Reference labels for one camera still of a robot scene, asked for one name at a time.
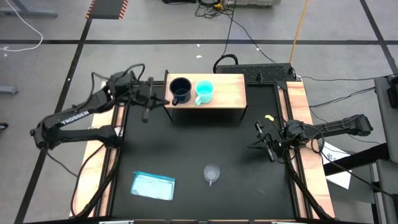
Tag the black plate hazard stripes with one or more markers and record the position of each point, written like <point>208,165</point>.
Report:
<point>107,8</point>

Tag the wooden side board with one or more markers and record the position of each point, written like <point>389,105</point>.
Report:
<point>93,168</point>
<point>311,174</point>

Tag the small yellow tag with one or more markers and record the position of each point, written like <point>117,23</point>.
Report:
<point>269,118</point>

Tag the black perforated computer case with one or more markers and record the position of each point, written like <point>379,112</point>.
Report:
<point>258,72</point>

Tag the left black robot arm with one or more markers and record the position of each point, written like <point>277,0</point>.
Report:
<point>74,119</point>

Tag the folded teal-edged cloth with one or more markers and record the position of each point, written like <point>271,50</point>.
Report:
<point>152,185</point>

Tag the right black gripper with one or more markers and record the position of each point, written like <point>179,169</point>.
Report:
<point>264,137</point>

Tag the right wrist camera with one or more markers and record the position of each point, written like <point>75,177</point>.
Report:
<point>276,140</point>

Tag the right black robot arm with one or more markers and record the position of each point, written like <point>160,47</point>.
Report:
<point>339,126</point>

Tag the clear plastic footed cup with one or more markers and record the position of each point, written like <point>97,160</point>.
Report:
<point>211,172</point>

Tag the silver metal bracket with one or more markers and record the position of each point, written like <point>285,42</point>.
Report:
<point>116,222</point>

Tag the dark blue enamel mug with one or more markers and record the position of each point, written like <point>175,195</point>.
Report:
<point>180,88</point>

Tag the white paper sheet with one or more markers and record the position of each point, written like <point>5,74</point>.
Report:
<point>339,177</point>

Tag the teal plastic mug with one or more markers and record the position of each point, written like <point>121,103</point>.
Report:
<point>204,90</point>

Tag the wooden shelf black metal legs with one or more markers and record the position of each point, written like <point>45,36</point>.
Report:
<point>228,90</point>

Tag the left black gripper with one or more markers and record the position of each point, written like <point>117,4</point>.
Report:
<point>151,90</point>

